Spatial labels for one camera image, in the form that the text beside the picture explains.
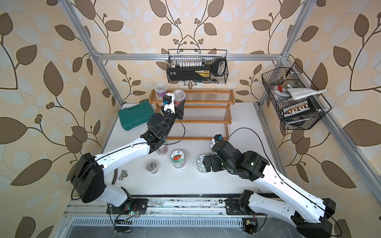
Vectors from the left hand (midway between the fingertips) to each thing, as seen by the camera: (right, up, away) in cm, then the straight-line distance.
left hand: (180, 98), depth 70 cm
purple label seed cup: (-12, +6, +10) cm, 17 cm away
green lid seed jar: (+10, -35, +10) cm, 38 cm away
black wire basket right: (+58, +13, +21) cm, 63 cm away
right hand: (+15, -30, -1) cm, 33 cm away
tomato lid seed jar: (-3, -33, +12) cm, 35 cm away
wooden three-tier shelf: (+16, -7, +45) cm, 49 cm away
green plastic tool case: (-38, -7, +40) cm, 55 cm away
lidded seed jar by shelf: (+15, -21, -6) cm, 26 cm away
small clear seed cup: (-17, -37, +12) cm, 43 cm away
